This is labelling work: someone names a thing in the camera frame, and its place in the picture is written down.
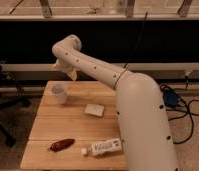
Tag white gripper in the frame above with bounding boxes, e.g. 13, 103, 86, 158
51, 59, 77, 81

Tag white wall plug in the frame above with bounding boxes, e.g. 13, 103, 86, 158
184, 69, 193, 78

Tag white tube with cap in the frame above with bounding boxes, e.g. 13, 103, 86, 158
81, 138, 123, 157

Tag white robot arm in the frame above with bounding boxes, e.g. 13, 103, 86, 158
52, 35, 180, 171

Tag blue power adapter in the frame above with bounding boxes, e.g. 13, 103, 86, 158
163, 91, 178, 107

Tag red chili pepper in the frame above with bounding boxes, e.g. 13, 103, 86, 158
48, 139, 75, 152

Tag white sponge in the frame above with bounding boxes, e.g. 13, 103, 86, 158
85, 104, 105, 117

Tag black hanging cable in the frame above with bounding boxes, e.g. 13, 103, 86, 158
122, 11, 149, 70

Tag black office chair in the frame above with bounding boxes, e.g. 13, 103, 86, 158
0, 65, 30, 147

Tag black floor cables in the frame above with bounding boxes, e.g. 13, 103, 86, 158
158, 83, 199, 145

